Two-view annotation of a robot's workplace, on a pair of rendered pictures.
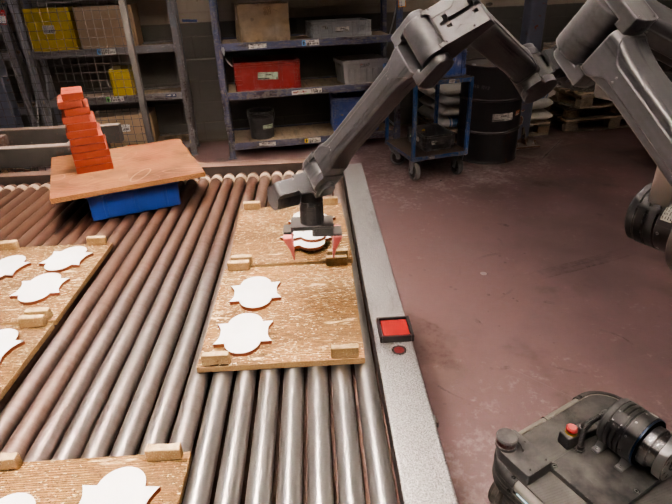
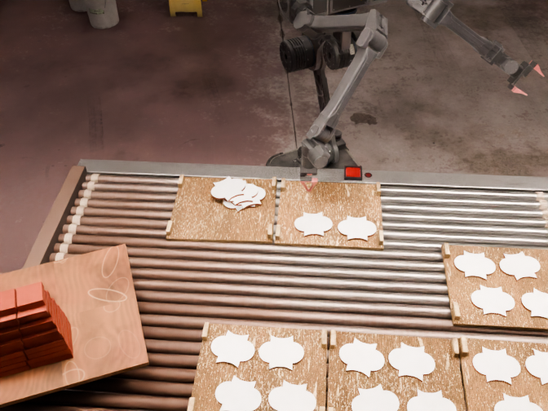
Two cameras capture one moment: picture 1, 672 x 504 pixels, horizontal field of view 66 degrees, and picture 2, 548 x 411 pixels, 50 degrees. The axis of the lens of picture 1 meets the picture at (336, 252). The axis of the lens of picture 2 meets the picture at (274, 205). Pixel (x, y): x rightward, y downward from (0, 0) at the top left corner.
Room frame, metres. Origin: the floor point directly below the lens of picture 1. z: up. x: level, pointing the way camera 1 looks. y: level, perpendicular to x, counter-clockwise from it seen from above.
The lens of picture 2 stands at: (1.05, 1.78, 2.63)
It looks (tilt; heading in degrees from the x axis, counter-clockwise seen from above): 45 degrees down; 278
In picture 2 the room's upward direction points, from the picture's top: 2 degrees counter-clockwise
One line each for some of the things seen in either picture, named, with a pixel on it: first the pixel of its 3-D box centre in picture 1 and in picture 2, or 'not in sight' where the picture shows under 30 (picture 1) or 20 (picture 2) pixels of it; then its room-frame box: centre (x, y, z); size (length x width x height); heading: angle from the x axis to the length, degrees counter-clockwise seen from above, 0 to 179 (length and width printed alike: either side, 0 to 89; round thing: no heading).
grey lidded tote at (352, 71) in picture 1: (360, 69); not in sight; (5.71, -0.33, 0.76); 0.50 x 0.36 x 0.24; 105
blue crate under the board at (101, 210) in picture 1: (131, 186); not in sight; (1.84, 0.75, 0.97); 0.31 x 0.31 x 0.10; 24
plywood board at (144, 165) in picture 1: (124, 166); (59, 320); (1.90, 0.78, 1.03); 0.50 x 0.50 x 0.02; 24
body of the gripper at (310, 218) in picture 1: (311, 214); (309, 160); (1.14, 0.05, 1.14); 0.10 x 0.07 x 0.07; 92
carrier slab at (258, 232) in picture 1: (290, 233); (223, 208); (1.47, 0.14, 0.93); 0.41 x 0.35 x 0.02; 3
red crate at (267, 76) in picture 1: (266, 72); not in sight; (5.58, 0.64, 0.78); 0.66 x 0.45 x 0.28; 100
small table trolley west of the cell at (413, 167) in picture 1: (423, 118); not in sight; (4.73, -0.84, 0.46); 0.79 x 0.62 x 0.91; 10
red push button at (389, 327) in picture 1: (394, 329); (353, 173); (0.96, -0.13, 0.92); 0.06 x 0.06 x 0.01; 2
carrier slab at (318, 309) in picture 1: (285, 309); (329, 213); (1.05, 0.13, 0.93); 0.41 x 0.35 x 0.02; 1
